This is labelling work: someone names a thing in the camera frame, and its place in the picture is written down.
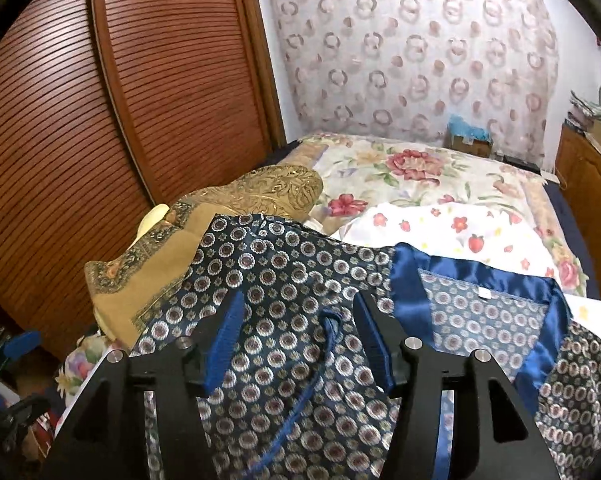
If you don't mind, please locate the floral quilt on bed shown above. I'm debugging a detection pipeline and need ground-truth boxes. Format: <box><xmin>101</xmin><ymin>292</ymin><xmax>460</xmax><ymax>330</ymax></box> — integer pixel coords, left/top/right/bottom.
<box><xmin>282</xmin><ymin>132</ymin><xmax>589</xmax><ymax>297</ymax></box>

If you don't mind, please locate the white strawberry flower sheet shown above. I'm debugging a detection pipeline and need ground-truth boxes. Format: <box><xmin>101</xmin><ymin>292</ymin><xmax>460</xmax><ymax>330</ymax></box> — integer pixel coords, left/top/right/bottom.
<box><xmin>54</xmin><ymin>201</ymin><xmax>601</xmax><ymax>441</ymax></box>

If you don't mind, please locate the wooden sideboard cabinet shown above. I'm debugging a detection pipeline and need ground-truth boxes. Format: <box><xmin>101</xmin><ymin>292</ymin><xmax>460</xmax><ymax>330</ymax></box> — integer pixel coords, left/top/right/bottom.
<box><xmin>555</xmin><ymin>126</ymin><xmax>601</xmax><ymax>297</ymax></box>

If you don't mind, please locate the stack of folded papers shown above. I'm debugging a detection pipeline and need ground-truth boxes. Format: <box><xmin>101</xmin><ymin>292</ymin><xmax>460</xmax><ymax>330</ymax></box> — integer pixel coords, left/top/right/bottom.
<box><xmin>568</xmin><ymin>91</ymin><xmax>601</xmax><ymax>130</ymax></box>

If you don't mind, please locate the cardboard box with blue cloth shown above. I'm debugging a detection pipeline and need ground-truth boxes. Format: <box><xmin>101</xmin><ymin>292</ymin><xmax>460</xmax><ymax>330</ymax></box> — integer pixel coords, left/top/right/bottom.
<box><xmin>447</xmin><ymin>115</ymin><xmax>492</xmax><ymax>158</ymax></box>

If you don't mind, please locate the brown louvered wardrobe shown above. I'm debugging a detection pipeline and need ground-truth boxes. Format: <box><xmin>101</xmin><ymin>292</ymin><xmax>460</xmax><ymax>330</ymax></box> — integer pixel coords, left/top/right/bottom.
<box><xmin>0</xmin><ymin>0</ymin><xmax>285</xmax><ymax>356</ymax></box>

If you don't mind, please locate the navy patterned satin pajama top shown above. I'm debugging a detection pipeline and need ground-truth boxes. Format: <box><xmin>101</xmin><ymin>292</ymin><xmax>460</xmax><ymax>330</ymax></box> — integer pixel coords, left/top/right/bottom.
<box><xmin>133</xmin><ymin>214</ymin><xmax>601</xmax><ymax>479</ymax></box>

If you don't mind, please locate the pink circle patterned curtain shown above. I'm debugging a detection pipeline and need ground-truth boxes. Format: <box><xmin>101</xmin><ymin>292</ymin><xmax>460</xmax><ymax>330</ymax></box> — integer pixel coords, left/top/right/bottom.
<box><xmin>270</xmin><ymin>0</ymin><xmax>559</xmax><ymax>164</ymax></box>

